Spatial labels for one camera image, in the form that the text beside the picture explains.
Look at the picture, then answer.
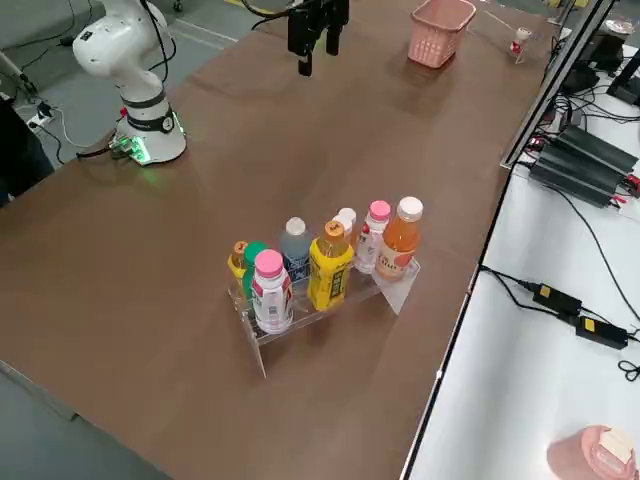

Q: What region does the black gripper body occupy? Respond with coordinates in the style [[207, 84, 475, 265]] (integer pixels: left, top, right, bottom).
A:
[[293, 0, 350, 14]]

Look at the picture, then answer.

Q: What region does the large yellow drink bottle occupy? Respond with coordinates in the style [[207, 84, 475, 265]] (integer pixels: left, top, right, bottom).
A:
[[306, 219, 355, 312]]

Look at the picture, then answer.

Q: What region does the pink plastic basket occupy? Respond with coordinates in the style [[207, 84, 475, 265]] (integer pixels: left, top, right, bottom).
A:
[[407, 0, 477, 69]]

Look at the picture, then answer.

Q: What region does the blue drink bottle white cap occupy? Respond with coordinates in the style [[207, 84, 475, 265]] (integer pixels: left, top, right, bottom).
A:
[[279, 216, 315, 284]]

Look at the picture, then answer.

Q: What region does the large orange drink bottle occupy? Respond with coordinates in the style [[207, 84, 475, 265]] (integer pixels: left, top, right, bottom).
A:
[[374, 196, 425, 282]]

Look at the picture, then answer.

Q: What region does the clear acrylic drinks tray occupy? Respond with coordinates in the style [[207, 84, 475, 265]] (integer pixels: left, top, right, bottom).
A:
[[227, 249, 422, 380]]

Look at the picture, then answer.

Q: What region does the small red white bottle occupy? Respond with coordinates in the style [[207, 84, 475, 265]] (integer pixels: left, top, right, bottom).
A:
[[509, 27, 532, 55]]

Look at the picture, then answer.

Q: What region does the clear acrylic stepped shelf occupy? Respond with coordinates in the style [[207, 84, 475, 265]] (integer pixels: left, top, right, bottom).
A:
[[467, 2, 549, 66]]

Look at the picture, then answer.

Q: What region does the white bottle pink cap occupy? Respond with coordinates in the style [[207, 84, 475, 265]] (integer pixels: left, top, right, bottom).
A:
[[249, 248, 295, 335], [353, 200, 392, 275]]

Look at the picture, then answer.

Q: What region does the green bottle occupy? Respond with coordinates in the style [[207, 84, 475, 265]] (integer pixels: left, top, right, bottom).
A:
[[242, 241, 269, 301]]

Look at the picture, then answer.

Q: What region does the small yellow bottle orange cap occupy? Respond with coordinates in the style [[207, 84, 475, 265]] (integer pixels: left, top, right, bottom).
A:
[[227, 240, 250, 279]]

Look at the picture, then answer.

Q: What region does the black desktop device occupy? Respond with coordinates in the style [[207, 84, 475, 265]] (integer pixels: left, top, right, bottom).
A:
[[559, 19, 640, 106]]

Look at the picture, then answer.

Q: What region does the black power supply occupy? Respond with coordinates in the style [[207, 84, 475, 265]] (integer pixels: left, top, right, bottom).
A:
[[528, 144, 629, 209], [554, 124, 640, 176]]

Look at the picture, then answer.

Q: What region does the grey metal stand leg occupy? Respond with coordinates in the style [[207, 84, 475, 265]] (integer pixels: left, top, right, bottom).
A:
[[0, 49, 39, 97]]

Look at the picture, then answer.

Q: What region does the person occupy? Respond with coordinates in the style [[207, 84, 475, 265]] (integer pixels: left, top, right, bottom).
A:
[[0, 97, 55, 209]]

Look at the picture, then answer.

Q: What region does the black power adapter yellow label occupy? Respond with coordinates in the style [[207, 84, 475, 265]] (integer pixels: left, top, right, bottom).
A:
[[574, 314, 629, 350], [532, 282, 584, 316]]

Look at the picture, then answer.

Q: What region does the pink round container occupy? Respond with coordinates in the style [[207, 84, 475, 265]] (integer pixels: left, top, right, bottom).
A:
[[546, 424, 639, 480]]

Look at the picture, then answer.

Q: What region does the aluminium frame post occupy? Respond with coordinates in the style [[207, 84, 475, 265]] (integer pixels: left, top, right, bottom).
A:
[[499, 0, 617, 169]]

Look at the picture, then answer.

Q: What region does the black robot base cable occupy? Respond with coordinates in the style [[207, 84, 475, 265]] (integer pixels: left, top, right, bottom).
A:
[[77, 139, 134, 162]]

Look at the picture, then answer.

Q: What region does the black adapter cable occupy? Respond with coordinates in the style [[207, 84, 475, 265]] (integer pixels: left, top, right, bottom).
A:
[[479, 265, 576, 321]]

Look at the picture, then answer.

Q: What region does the black power supply cable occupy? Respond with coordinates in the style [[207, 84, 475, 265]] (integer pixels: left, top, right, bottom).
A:
[[549, 184, 640, 324]]

